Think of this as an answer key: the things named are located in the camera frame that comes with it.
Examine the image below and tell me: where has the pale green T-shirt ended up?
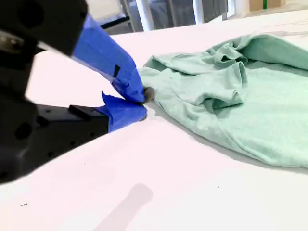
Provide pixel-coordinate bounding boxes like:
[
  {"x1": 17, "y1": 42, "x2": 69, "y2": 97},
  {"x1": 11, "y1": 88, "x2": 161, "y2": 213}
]
[{"x1": 137, "y1": 33, "x2": 308, "y2": 169}]

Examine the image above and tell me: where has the grey hanging cloth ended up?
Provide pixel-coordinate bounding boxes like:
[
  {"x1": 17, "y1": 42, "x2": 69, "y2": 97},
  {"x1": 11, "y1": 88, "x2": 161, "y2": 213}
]
[{"x1": 201, "y1": 0, "x2": 229, "y2": 23}]

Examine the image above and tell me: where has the white post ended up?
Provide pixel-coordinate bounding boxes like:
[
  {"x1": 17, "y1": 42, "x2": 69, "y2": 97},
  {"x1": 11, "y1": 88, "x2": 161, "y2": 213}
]
[
  {"x1": 135, "y1": 0, "x2": 155, "y2": 31},
  {"x1": 192, "y1": 0, "x2": 205, "y2": 25}
]

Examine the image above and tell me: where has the cardboard box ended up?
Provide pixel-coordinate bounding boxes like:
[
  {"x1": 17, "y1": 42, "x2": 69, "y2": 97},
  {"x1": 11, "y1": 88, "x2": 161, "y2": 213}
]
[{"x1": 249, "y1": 0, "x2": 286, "y2": 12}]

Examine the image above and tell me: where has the black furniture edge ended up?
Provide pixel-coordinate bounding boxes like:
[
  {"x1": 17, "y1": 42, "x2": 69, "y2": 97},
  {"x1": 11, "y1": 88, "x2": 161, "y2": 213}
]
[{"x1": 99, "y1": 13, "x2": 132, "y2": 31}]

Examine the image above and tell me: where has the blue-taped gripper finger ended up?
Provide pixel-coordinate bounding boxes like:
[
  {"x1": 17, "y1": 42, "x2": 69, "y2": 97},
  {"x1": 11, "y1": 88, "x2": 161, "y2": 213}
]
[
  {"x1": 0, "y1": 0, "x2": 156, "y2": 104},
  {"x1": 35, "y1": 90, "x2": 148, "y2": 157}
]

